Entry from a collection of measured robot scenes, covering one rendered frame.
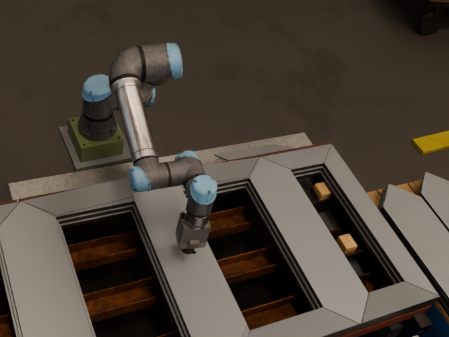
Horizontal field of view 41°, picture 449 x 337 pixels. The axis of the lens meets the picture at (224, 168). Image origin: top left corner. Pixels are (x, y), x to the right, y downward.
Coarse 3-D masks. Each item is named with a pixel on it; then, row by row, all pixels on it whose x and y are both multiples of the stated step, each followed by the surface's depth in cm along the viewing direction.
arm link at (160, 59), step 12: (144, 48) 188; (156, 48) 190; (168, 48) 191; (144, 60) 187; (156, 60) 188; (168, 60) 189; (180, 60) 191; (144, 72) 188; (156, 72) 189; (168, 72) 191; (180, 72) 193; (144, 84) 207; (156, 84) 200; (144, 96) 224
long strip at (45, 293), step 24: (24, 216) 193; (48, 216) 195; (0, 240) 185; (24, 240) 187; (48, 240) 189; (24, 264) 181; (48, 264) 183; (24, 288) 176; (48, 288) 178; (72, 288) 179; (24, 312) 171; (48, 312) 172; (72, 312) 174; (24, 336) 166; (48, 336) 168; (72, 336) 169
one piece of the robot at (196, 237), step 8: (184, 224) 180; (208, 224) 182; (176, 232) 188; (184, 232) 180; (192, 232) 181; (200, 232) 182; (208, 232) 183; (184, 240) 183; (192, 240) 184; (200, 240) 185; (184, 248) 186; (192, 248) 185
